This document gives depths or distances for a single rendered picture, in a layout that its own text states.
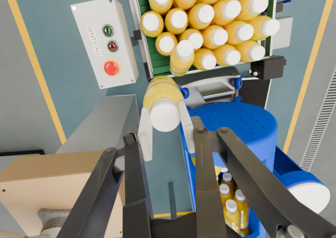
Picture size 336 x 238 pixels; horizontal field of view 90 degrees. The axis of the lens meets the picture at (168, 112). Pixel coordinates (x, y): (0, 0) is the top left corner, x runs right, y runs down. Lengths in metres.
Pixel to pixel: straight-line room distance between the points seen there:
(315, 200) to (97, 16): 1.16
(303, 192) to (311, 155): 1.72
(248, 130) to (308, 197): 0.66
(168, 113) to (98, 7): 0.33
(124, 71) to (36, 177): 0.46
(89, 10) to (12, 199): 0.66
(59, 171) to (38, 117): 1.42
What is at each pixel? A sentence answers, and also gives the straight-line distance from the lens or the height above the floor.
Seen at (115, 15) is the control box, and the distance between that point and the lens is 0.47.
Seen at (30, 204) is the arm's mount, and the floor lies 1.12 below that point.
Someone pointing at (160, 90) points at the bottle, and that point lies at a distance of 0.24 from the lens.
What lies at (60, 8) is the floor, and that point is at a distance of 1.73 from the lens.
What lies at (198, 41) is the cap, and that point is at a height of 1.08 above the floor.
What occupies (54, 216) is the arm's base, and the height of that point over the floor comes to 1.14.
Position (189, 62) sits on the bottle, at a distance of 0.45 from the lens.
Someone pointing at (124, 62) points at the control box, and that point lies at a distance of 0.47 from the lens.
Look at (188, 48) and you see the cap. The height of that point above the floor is 1.13.
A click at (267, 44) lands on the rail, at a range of 0.69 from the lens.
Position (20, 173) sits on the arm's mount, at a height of 1.10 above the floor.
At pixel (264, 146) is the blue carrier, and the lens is 0.49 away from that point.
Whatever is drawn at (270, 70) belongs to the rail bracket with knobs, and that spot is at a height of 1.00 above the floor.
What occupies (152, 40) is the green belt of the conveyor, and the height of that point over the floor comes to 0.90.
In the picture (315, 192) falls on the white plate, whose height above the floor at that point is 1.04.
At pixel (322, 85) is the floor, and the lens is 2.30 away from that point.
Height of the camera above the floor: 1.55
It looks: 65 degrees down
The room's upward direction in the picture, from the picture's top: 172 degrees clockwise
